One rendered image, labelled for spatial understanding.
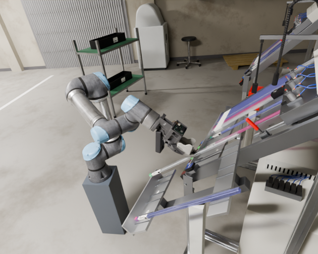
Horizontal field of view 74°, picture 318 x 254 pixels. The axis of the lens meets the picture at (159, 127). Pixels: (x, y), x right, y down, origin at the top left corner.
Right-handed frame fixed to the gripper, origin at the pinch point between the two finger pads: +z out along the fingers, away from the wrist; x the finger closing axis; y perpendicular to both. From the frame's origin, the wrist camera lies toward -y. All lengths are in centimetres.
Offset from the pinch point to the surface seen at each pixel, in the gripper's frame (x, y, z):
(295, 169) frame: 37, 2, 54
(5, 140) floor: 62, -239, -182
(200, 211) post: -13.9, -9.5, 14.8
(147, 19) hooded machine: 368, -101, -170
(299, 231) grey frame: 0, 0, 54
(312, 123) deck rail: 4.9, 36.1, 21.1
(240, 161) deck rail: 7.1, 6.3, 18.0
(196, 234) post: -13.9, -24.3, 22.9
